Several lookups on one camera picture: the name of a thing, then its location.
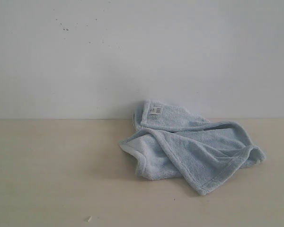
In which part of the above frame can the light blue fleece towel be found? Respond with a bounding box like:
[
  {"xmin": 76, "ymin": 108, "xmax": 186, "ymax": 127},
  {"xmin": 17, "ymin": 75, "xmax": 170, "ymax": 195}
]
[{"xmin": 119, "ymin": 101, "xmax": 266, "ymax": 195}]

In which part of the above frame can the white barcode label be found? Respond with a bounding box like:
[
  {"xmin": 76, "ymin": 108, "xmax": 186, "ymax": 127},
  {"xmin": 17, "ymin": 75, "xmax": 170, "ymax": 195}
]
[{"xmin": 149, "ymin": 107, "xmax": 162, "ymax": 114}]

